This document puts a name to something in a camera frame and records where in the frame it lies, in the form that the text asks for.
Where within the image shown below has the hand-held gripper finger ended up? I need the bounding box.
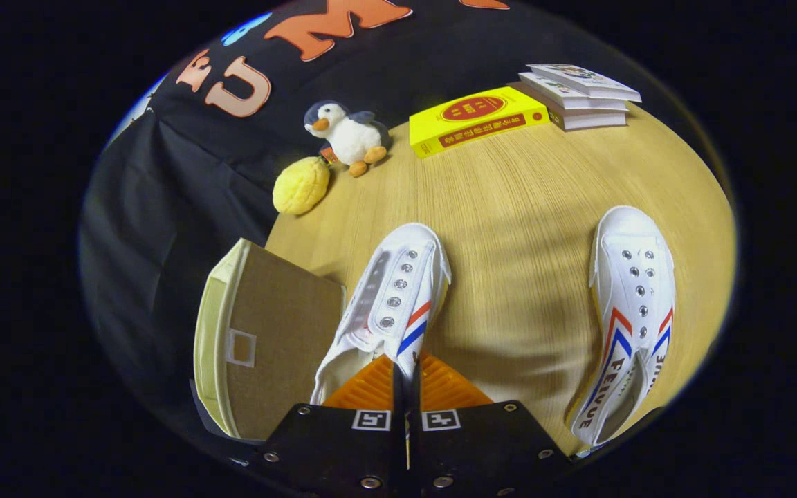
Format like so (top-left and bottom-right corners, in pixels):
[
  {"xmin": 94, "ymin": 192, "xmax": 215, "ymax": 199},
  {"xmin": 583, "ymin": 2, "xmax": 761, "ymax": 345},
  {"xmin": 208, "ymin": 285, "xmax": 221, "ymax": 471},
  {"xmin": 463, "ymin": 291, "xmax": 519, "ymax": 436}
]
[
  {"xmin": 255, "ymin": 354, "xmax": 413, "ymax": 498},
  {"xmin": 407, "ymin": 351, "xmax": 576, "ymax": 498}
]

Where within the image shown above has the white striped canvas shoe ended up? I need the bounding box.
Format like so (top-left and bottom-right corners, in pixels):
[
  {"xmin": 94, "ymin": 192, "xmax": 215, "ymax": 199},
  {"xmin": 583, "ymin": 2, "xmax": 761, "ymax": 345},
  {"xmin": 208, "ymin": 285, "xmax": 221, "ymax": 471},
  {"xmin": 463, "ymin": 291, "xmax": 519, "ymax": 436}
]
[
  {"xmin": 310, "ymin": 222, "xmax": 452, "ymax": 405},
  {"xmin": 567, "ymin": 205, "xmax": 677, "ymax": 447}
]

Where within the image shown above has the brown fabric storage box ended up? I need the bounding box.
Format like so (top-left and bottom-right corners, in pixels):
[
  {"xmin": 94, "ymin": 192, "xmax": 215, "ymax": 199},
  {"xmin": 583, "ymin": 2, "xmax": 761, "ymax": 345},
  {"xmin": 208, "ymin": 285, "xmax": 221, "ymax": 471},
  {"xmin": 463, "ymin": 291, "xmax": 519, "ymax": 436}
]
[{"xmin": 193, "ymin": 237, "xmax": 345, "ymax": 441}]

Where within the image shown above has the yellow textured plush toy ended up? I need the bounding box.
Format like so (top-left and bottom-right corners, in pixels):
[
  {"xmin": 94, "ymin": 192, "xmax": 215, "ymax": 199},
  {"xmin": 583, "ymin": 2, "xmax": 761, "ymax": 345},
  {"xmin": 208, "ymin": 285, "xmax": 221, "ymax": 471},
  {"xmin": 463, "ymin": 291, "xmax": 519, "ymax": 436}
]
[{"xmin": 273, "ymin": 156, "xmax": 331, "ymax": 216}]

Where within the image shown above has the penguin plush toy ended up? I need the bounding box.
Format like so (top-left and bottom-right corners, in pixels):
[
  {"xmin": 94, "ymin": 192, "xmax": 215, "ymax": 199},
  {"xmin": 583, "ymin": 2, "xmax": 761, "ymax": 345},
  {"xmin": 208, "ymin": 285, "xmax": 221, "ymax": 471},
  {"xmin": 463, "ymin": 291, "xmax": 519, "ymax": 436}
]
[{"xmin": 304, "ymin": 100, "xmax": 391, "ymax": 178}]

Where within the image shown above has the yellow book with red label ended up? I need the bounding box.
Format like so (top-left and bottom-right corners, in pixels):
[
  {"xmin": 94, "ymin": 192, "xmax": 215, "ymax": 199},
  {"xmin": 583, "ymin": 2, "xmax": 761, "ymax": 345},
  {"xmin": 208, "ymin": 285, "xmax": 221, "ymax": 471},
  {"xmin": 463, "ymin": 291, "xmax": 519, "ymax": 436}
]
[{"xmin": 409, "ymin": 86, "xmax": 551, "ymax": 159}]

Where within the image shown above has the white illustrated cover book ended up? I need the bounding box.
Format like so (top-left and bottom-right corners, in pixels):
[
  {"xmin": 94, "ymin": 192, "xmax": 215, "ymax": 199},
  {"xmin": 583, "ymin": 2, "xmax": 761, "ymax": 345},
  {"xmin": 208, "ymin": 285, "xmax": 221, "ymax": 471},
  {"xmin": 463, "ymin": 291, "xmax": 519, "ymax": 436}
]
[
  {"xmin": 526, "ymin": 64, "xmax": 643, "ymax": 103},
  {"xmin": 517, "ymin": 72, "xmax": 629, "ymax": 111}
]

